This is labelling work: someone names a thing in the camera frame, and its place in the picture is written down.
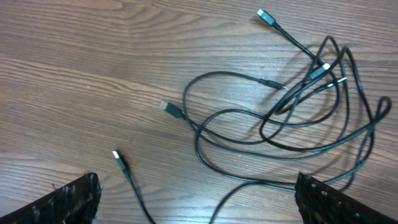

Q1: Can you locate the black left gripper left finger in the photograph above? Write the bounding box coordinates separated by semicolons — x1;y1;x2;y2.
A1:
1;172;102;224

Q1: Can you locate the thin black USB cable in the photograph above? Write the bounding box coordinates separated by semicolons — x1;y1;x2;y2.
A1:
111;150;156;224

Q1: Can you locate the thick black USB cable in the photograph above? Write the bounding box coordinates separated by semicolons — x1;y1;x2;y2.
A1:
256;8;392;190

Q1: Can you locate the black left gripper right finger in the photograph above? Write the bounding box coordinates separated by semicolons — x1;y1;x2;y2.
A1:
295;173;397;224

